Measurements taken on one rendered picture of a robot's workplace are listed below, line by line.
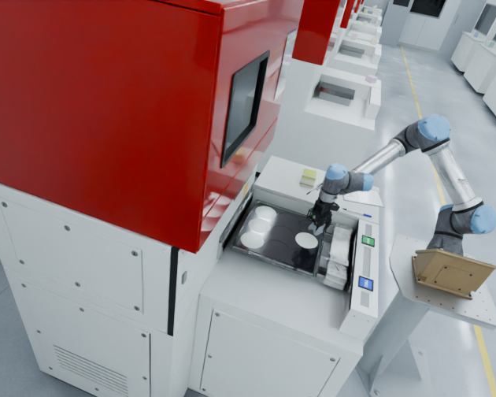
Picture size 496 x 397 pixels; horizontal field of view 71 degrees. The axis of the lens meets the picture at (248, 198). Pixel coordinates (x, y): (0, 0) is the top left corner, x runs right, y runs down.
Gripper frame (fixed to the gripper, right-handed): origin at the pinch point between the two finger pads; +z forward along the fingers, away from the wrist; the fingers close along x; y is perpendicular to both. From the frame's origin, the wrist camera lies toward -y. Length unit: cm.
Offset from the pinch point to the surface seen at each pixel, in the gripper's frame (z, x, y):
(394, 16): 7, -564, -1094
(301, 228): 1.7, -6.9, 2.1
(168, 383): 41, 2, 76
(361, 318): -1.5, 39.4, 23.7
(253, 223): 1.6, -21.0, 19.7
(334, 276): 0.9, 20.8, 13.4
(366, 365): 85, 43, -31
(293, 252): 1.6, 1.9, 17.7
